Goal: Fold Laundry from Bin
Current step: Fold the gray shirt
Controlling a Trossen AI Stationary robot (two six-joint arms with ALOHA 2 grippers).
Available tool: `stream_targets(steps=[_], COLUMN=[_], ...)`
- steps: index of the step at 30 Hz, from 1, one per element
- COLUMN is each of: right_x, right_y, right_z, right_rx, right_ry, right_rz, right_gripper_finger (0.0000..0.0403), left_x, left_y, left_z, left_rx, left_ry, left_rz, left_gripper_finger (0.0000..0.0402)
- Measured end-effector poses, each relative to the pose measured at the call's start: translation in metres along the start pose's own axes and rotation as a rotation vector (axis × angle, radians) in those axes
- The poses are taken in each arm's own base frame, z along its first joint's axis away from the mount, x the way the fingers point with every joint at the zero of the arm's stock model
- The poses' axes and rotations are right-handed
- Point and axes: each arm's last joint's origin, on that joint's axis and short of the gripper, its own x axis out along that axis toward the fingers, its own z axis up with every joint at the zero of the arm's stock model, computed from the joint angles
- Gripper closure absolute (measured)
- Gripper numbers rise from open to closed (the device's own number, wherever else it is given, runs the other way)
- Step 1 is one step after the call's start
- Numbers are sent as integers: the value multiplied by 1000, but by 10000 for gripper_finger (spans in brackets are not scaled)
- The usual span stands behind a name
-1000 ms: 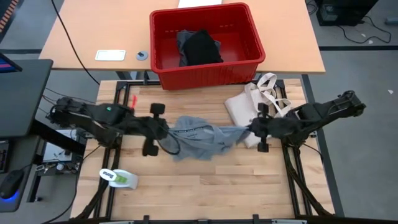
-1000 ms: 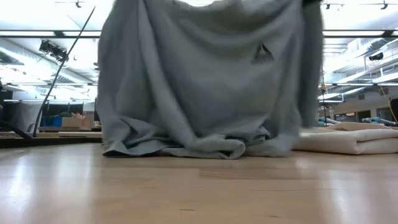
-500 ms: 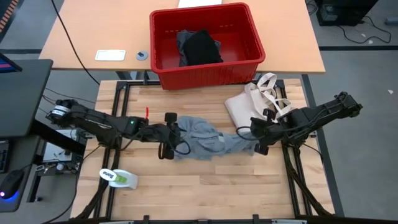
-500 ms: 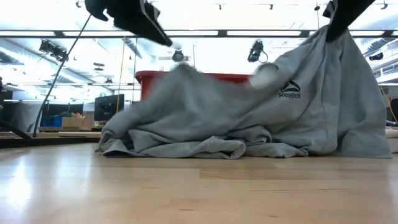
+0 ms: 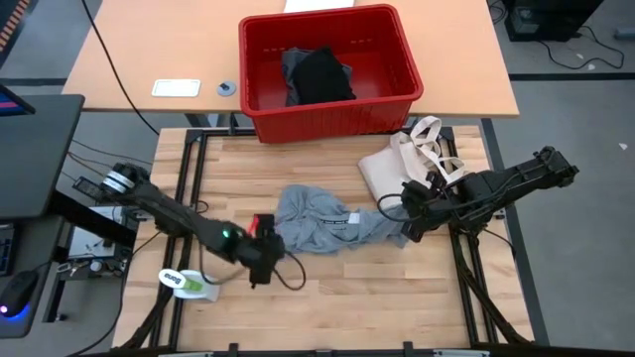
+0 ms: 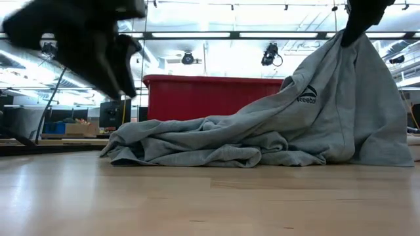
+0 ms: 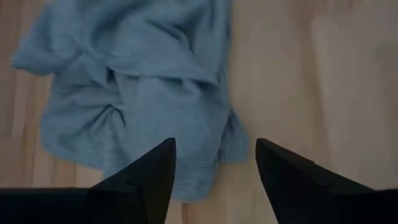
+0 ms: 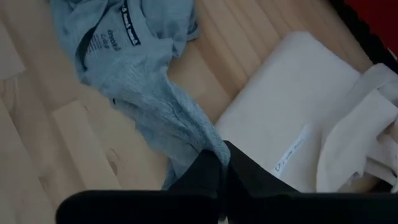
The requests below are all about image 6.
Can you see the grey Reebok t-shirt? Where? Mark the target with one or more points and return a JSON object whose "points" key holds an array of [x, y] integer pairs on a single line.
{"points": [[295, 131]]}

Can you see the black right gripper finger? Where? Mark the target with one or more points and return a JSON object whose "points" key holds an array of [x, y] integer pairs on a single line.
{"points": [[370, 21], [352, 31]]}

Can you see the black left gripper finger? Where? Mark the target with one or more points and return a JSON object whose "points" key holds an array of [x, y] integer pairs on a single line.
{"points": [[36, 32], [126, 65]]}

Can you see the black computer monitor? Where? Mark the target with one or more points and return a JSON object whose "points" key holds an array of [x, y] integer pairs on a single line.
{"points": [[113, 113]]}

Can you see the tan wooden desk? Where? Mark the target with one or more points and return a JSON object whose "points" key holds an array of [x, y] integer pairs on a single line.
{"points": [[65, 142]]}

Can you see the red plastic laundry bin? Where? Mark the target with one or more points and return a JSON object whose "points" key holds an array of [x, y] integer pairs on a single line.
{"points": [[203, 98]]}

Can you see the round black ceiling camera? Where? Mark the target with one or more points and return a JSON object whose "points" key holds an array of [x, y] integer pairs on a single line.
{"points": [[187, 58]]}

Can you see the black ceiling camera cluster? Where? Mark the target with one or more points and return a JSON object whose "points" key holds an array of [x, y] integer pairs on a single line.
{"points": [[49, 49]]}

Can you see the black overhead frame bar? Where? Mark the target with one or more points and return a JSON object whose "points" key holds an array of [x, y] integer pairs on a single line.
{"points": [[279, 35]]}

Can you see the small black ceiling camera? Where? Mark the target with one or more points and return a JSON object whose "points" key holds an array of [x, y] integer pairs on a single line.
{"points": [[397, 59]]}

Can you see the blue storage box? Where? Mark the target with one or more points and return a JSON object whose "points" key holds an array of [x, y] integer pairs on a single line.
{"points": [[54, 128]]}

